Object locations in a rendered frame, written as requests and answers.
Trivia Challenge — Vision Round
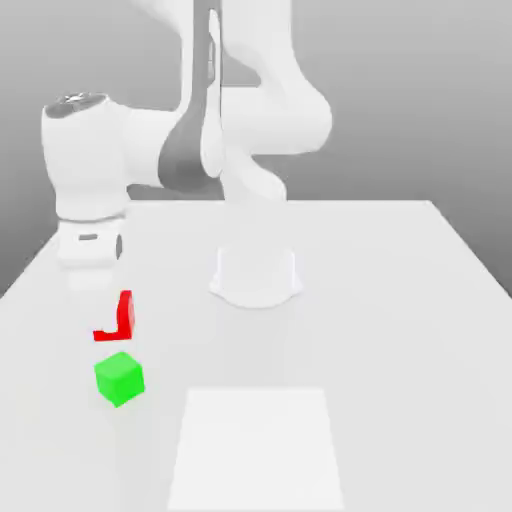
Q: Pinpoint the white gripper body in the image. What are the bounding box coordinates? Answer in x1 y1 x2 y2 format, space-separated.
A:
64 264 121 296

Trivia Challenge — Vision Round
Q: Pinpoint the small red cube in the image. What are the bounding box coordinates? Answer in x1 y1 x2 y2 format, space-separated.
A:
92 289 136 343

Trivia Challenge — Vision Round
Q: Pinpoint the small green cube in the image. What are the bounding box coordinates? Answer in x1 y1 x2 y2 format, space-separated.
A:
93 350 146 409

